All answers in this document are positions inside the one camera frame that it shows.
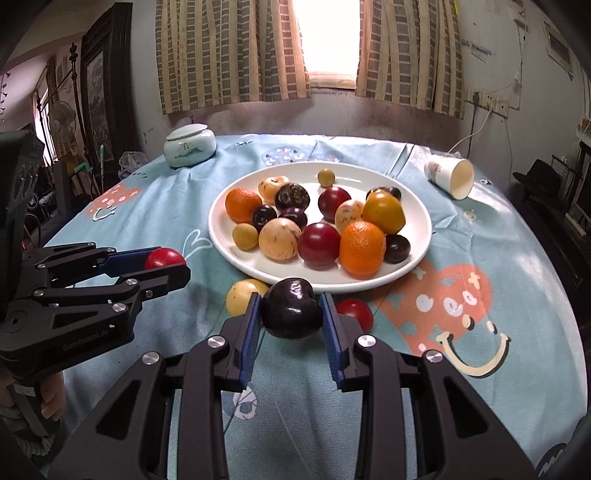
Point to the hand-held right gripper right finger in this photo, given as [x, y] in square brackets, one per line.
[333, 344]

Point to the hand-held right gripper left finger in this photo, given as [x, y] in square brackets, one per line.
[251, 344]

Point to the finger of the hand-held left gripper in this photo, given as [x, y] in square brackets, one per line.
[129, 261]
[138, 288]

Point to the small red tomato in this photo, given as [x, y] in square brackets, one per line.
[355, 311]
[164, 258]

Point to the white oval plate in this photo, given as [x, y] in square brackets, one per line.
[251, 266]

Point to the orange mandarin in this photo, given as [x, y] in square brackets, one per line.
[241, 204]
[362, 249]

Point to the red plum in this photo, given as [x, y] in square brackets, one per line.
[333, 201]
[318, 244]

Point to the tan asian pear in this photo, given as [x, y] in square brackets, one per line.
[271, 188]
[278, 240]

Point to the small yellow plum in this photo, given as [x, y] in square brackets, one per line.
[244, 236]

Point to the dark purple plum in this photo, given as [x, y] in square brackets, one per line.
[293, 217]
[264, 217]
[397, 249]

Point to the striped pepino melon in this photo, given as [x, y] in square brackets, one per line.
[347, 214]

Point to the orange yellow persimmon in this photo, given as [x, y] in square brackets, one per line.
[383, 212]

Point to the small tan longan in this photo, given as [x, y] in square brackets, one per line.
[326, 177]

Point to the person's left hand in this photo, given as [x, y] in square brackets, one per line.
[51, 397]

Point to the pale yellow round plum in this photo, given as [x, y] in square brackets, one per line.
[242, 295]

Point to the clear plastic bag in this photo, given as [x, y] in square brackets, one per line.
[131, 161]

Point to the celadon ceramic lidded jar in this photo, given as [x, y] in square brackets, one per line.
[189, 147]

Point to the white electric fan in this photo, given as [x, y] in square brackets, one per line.
[62, 122]

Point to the light blue printed tablecloth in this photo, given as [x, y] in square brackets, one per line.
[461, 240]

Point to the dark framed painting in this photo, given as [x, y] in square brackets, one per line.
[99, 92]

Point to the white paper cup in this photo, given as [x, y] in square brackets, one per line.
[443, 173]

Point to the striped checked curtain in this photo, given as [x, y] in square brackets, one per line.
[231, 50]
[411, 50]

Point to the wooden window sill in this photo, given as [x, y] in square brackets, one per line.
[332, 81]

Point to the black hat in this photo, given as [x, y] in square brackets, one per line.
[540, 180]

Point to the bright window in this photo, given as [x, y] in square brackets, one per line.
[328, 37]

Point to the white wall outlet strip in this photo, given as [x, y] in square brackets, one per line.
[489, 102]

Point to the white wall panel box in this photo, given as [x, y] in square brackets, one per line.
[558, 46]

